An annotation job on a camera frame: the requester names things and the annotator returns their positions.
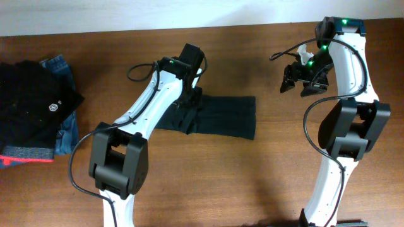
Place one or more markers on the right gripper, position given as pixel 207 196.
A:
pixel 292 74

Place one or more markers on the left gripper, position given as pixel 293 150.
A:
pixel 188 111

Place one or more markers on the dark green Nike t-shirt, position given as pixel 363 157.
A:
pixel 233 116

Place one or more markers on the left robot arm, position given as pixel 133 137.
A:
pixel 119 157

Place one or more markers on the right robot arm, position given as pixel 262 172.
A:
pixel 354 124

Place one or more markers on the blue denim jeans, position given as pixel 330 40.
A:
pixel 67 136

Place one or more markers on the black folded garment with logo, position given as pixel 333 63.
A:
pixel 33 105

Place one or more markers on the grey garment with red stripe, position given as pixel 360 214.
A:
pixel 14 155

